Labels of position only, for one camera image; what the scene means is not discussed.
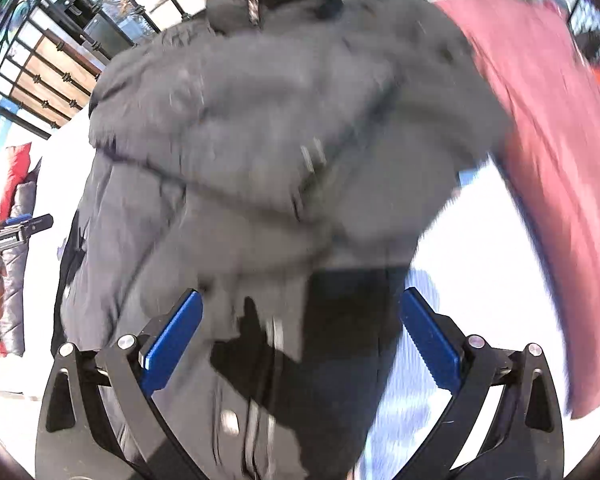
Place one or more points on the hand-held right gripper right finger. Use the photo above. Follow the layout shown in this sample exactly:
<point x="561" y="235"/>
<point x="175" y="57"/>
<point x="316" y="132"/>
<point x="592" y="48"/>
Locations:
<point x="430" y="340"/>

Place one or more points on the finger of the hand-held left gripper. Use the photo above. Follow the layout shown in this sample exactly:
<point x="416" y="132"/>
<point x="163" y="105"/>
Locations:
<point x="30" y="222"/>

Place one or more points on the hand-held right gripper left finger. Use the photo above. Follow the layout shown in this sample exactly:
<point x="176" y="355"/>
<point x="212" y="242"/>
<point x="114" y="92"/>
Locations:
<point x="175" y="340"/>

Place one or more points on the black puffer jacket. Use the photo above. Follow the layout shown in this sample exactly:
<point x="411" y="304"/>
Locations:
<point x="260" y="135"/>

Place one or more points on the red puffer jacket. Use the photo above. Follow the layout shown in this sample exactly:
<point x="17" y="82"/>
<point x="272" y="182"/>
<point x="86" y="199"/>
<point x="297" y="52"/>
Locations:
<point x="15" y="175"/>

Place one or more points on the dark quilted jacket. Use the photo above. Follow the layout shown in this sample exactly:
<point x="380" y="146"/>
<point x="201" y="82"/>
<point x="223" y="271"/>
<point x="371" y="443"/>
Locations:
<point x="15" y="280"/>

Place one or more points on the maroon quilt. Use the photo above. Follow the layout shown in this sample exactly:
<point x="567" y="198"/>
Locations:
<point x="555" y="160"/>

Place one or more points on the black iron bed frame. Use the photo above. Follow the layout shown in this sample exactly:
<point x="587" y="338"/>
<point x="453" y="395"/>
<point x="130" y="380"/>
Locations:
<point x="66" y="78"/>

